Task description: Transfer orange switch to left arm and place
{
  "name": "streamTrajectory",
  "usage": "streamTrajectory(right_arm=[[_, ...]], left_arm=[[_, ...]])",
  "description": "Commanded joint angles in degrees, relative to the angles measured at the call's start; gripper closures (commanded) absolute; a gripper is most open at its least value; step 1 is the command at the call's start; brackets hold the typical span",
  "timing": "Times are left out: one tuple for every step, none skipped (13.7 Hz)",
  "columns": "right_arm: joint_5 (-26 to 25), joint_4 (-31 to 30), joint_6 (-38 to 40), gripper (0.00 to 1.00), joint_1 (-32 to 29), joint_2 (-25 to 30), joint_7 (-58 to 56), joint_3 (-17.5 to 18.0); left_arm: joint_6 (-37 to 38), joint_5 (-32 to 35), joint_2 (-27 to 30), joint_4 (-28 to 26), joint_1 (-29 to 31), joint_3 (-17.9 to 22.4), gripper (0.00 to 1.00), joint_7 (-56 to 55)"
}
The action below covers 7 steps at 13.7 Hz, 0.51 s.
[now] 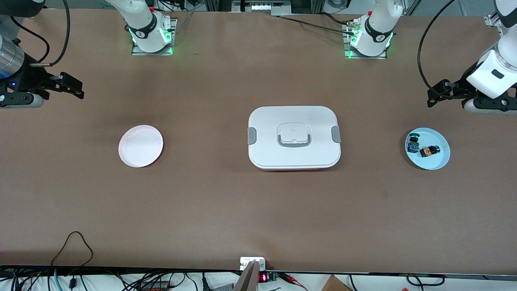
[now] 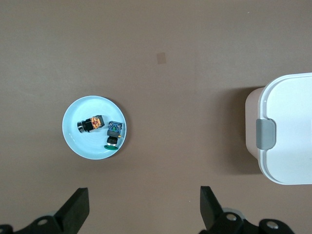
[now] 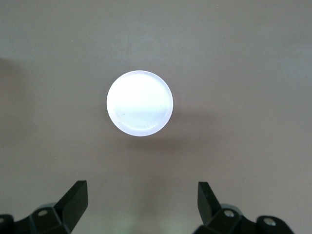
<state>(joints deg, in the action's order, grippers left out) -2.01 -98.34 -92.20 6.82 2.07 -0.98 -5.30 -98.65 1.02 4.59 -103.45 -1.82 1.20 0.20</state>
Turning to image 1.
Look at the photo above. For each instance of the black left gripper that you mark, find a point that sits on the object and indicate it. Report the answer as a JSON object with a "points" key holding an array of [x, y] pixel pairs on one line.
{"points": [[460, 87]]}

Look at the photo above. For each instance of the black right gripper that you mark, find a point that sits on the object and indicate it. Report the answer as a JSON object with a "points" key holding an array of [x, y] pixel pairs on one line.
{"points": [[29, 79]]}

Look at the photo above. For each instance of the orange push button switch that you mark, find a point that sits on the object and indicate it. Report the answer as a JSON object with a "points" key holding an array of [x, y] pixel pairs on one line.
{"points": [[428, 151]]}

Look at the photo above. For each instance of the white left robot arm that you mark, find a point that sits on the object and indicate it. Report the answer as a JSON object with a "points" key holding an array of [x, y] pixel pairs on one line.
{"points": [[494, 74]]}

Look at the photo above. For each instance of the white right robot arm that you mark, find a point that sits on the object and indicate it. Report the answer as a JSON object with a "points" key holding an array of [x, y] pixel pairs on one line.
{"points": [[141, 24]]}

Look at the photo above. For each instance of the brown cardboard box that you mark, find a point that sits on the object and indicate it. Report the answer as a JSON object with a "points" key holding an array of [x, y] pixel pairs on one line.
{"points": [[335, 285]]}

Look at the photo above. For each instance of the small white electronic box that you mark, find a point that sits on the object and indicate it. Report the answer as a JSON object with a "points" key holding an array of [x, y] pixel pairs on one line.
{"points": [[246, 262]]}

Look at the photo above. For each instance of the light blue round plate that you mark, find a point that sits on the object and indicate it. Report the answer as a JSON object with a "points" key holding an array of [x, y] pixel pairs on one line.
{"points": [[434, 163]]}

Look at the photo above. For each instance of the pink round plate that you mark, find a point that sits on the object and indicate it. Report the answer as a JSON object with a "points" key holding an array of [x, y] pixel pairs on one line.
{"points": [[139, 147]]}

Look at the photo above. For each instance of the metal rack with sockets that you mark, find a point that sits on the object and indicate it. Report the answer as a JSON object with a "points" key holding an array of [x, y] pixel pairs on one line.
{"points": [[260, 7]]}

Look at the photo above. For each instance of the red black clip lead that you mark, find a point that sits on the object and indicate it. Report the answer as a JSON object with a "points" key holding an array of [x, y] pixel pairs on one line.
{"points": [[293, 279]]}

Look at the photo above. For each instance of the red digit display module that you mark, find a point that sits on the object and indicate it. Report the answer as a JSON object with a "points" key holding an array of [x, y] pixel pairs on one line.
{"points": [[264, 277]]}

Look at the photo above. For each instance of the brown cardboard strip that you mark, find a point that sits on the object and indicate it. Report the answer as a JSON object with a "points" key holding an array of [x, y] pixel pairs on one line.
{"points": [[247, 281]]}

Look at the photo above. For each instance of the blue push button switch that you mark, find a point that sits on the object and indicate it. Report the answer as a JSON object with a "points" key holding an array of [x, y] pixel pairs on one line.
{"points": [[413, 144]]}

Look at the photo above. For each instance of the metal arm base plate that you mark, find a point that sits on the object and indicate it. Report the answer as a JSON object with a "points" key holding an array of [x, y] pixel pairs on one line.
{"points": [[348, 54], [139, 53]]}

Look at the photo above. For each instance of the aluminium frame profile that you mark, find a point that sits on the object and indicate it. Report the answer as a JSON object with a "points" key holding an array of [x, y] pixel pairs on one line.
{"points": [[492, 20]]}

